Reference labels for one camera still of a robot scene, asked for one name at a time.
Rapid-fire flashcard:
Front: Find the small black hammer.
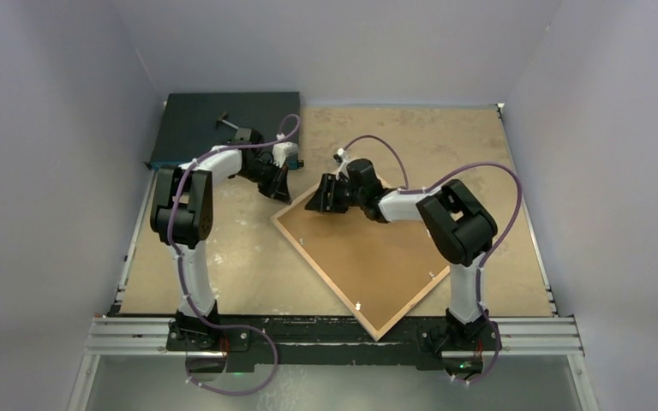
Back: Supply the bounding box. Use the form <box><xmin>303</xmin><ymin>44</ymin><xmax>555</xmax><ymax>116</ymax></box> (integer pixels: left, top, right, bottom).
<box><xmin>215</xmin><ymin>111</ymin><xmax>250</xmax><ymax>140</ymax></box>

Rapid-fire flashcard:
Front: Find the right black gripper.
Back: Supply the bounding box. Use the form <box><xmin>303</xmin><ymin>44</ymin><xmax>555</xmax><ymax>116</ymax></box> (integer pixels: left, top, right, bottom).
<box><xmin>306</xmin><ymin>173</ymin><xmax>366</xmax><ymax>214</ymax></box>

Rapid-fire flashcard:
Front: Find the purple cable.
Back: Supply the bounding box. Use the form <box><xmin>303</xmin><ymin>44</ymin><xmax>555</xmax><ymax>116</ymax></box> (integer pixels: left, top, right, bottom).
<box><xmin>334</xmin><ymin>134</ymin><xmax>524</xmax><ymax>388</ymax></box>
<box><xmin>166</xmin><ymin>113</ymin><xmax>302</xmax><ymax>397</ymax></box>

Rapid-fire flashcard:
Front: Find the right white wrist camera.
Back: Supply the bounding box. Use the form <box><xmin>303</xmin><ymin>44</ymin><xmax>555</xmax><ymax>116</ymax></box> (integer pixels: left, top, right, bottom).
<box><xmin>332</xmin><ymin>147</ymin><xmax>352</xmax><ymax>165</ymax></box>

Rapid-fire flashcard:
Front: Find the brown backing board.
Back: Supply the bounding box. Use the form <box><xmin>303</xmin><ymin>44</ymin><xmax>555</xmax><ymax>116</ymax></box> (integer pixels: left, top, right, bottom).
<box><xmin>276</xmin><ymin>181</ymin><xmax>447</xmax><ymax>336</ymax></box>

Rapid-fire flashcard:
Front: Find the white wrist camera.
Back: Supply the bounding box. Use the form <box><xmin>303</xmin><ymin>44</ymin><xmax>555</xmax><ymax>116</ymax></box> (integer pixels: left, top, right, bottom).
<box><xmin>272</xmin><ymin>134</ymin><xmax>302</xmax><ymax>170</ymax></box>
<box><xmin>332</xmin><ymin>147</ymin><xmax>352</xmax><ymax>165</ymax></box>

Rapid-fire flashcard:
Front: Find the dark network switch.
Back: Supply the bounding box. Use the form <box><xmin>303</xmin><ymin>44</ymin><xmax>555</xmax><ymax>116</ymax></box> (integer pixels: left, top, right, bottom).
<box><xmin>146</xmin><ymin>92</ymin><xmax>301</xmax><ymax>170</ymax></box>

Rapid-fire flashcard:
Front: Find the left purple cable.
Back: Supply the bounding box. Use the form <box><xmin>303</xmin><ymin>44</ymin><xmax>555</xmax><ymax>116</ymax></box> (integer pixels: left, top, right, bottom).
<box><xmin>166</xmin><ymin>113</ymin><xmax>302</xmax><ymax>397</ymax></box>

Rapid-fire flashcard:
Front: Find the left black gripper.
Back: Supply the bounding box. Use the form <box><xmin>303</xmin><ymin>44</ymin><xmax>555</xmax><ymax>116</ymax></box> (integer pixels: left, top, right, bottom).
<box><xmin>236</xmin><ymin>159</ymin><xmax>292</xmax><ymax>206</ymax></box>

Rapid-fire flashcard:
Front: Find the wooden picture frame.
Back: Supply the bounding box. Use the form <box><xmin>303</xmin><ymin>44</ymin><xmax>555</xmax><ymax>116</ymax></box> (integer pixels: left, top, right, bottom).
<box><xmin>269</xmin><ymin>174</ymin><xmax>452</xmax><ymax>343</ymax></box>

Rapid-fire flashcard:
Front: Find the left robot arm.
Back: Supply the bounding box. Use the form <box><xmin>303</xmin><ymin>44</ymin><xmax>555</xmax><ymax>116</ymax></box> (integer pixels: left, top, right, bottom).
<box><xmin>150</xmin><ymin>132</ymin><xmax>298</xmax><ymax>350</ymax></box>

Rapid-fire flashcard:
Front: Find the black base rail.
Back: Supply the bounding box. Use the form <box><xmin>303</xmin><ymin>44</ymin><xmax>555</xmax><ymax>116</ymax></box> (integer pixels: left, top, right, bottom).
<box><xmin>165</xmin><ymin>314</ymin><xmax>500</xmax><ymax>373</ymax></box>

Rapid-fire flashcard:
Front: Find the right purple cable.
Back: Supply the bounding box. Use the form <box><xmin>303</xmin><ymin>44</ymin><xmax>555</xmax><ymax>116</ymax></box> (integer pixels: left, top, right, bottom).
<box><xmin>334</xmin><ymin>134</ymin><xmax>524</xmax><ymax>388</ymax></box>

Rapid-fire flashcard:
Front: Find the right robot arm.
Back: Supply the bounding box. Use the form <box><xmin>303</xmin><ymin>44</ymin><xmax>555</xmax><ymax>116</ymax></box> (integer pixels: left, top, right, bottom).
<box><xmin>305</xmin><ymin>158</ymin><xmax>498</xmax><ymax>348</ymax></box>

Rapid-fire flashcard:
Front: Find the aluminium extrusion rail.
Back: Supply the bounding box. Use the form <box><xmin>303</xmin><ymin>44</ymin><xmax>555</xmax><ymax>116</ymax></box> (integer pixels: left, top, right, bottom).
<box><xmin>86</xmin><ymin>316</ymin><xmax>583</xmax><ymax>355</ymax></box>

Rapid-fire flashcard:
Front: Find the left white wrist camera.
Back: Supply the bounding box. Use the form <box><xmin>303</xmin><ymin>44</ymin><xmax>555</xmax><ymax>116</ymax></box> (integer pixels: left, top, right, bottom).
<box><xmin>272</xmin><ymin>134</ymin><xmax>302</xmax><ymax>170</ymax></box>

